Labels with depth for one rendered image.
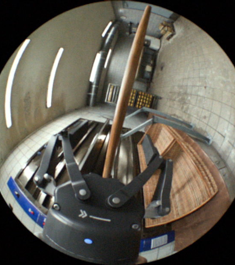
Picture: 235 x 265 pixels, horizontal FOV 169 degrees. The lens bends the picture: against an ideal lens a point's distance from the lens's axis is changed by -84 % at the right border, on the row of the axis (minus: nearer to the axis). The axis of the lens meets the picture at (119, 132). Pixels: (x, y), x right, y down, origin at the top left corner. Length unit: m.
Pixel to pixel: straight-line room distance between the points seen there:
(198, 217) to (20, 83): 2.18
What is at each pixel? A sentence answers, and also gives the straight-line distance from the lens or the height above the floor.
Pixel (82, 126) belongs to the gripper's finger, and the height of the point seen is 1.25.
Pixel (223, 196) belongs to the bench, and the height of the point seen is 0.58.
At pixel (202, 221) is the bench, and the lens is 0.73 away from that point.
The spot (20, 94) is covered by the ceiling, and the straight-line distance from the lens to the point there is 1.50.
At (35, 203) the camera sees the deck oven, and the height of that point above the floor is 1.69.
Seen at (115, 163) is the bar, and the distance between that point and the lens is 0.45.
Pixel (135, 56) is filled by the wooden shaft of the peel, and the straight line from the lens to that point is 0.25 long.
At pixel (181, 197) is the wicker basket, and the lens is 0.80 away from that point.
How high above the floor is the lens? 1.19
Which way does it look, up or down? 2 degrees down
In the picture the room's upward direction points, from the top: 77 degrees counter-clockwise
